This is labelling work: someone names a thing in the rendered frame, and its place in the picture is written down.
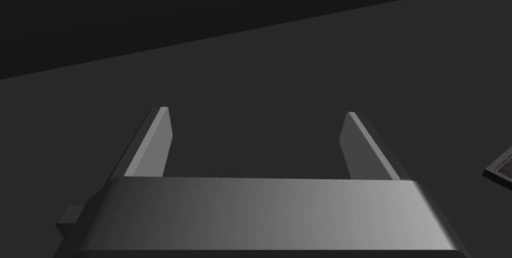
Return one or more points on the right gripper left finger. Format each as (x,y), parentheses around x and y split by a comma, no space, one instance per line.
(150,148)

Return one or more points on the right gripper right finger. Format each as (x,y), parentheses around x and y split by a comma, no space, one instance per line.
(366,152)

